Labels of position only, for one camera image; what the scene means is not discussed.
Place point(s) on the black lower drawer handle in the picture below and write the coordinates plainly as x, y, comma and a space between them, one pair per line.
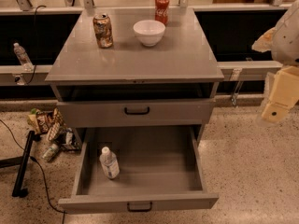
139, 207

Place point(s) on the grey drawer cabinet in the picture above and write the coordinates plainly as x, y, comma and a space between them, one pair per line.
181, 66

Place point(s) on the snack bag pile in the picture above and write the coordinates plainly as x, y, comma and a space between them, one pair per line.
51, 123

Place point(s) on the black drawer handle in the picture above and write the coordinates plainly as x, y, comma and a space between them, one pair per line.
136, 112
139, 207

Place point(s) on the crushed plastic bottle on floor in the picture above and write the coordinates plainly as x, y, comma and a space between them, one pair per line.
50, 153

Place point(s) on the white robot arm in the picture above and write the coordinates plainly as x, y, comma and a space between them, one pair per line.
283, 42

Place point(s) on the white bowl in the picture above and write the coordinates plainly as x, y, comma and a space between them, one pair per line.
149, 32

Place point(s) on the black stand leg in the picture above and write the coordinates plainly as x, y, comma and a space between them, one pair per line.
21, 162

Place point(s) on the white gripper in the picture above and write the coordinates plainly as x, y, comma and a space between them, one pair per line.
287, 39

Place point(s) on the brown patterned soda can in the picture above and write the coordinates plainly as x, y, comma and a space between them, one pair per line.
103, 30

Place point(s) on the red cola can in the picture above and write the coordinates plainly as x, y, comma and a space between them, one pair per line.
161, 11

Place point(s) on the closed grey upper drawer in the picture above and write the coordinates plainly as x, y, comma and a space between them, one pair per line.
111, 114

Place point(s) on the open grey lower drawer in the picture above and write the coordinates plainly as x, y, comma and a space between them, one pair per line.
157, 164

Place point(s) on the clear plastic bottle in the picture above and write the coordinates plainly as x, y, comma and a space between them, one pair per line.
109, 163

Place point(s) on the black upper drawer handle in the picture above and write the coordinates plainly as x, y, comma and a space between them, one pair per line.
136, 112

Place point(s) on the clear water bottle on ledge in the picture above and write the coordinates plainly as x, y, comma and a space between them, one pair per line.
23, 57

